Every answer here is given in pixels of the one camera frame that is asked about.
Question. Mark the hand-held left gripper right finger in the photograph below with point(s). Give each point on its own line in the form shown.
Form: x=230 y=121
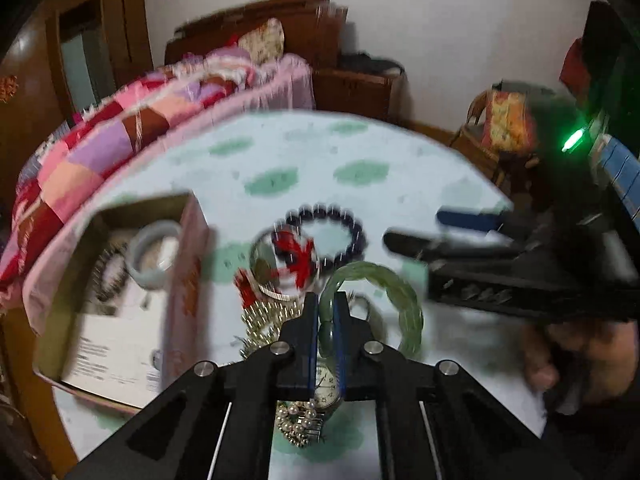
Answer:
x=341 y=345

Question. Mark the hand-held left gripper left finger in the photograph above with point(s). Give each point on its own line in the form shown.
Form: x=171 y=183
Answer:
x=313 y=345

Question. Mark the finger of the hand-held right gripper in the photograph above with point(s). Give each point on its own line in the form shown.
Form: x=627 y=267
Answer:
x=425 y=245
x=465 y=219

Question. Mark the green jade bangle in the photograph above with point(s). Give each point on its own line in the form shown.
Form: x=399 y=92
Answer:
x=405 y=300

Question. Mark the pink tin box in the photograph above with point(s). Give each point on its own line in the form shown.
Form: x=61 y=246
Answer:
x=185 y=280

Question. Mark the person's right hand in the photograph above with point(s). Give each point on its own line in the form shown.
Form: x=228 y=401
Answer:
x=600 y=355

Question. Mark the metal wrist watch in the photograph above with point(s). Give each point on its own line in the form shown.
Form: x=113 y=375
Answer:
x=327 y=382

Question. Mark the wicker chair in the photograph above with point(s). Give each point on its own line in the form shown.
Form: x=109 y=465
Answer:
x=470 y=140

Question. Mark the colourful patterned cushion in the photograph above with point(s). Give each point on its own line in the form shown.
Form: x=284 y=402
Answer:
x=505 y=120

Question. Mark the wooden nightstand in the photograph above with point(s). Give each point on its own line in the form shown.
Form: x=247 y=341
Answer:
x=350 y=92

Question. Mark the white jade bangle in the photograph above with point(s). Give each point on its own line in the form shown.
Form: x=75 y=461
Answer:
x=150 y=282

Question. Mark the dark clothes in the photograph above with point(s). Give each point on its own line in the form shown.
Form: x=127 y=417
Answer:
x=370 y=62

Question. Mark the wooden bed with pink sheet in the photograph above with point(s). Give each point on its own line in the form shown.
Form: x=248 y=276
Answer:
x=295 y=85

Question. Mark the floral pillow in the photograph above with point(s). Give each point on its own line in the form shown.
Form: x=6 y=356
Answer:
x=265 y=40

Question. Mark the purple pillow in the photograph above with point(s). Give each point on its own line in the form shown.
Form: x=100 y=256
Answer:
x=227 y=55

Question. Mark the patchwork quilt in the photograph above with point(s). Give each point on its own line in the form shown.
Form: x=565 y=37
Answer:
x=100 y=150

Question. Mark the red paper decoration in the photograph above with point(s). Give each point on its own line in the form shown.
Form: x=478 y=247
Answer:
x=7 y=89

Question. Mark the wooden wardrobe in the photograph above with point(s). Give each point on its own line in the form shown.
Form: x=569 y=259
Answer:
x=30 y=60

